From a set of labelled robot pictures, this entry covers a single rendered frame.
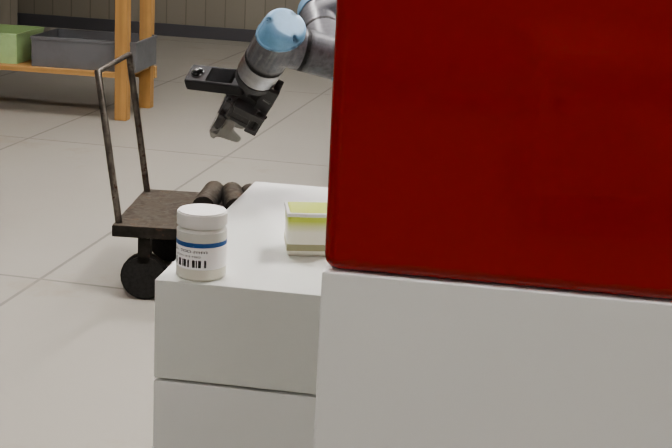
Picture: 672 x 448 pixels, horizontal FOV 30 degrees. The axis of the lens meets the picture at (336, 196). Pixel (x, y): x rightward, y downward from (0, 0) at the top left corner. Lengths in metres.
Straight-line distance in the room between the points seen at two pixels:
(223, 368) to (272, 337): 0.09
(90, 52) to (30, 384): 4.45
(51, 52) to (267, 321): 6.57
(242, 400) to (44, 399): 2.09
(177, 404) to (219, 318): 0.15
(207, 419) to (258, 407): 0.08
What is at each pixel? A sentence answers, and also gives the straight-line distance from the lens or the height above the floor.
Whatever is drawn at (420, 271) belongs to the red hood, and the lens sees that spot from 0.94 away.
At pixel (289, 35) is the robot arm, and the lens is 2.12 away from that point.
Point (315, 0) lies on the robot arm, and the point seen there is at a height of 1.30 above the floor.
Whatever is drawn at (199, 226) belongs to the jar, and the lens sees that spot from 1.72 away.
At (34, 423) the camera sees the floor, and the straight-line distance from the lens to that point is 3.68.
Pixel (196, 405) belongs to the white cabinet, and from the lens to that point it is 1.80.
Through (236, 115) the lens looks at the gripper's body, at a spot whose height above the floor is 1.09.
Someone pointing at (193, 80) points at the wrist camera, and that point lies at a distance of 2.29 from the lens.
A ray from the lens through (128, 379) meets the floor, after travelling 3.96.
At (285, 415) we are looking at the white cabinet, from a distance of 1.78.
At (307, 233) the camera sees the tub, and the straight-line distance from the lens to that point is 1.87.
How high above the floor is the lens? 1.50
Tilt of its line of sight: 14 degrees down
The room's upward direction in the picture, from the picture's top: 3 degrees clockwise
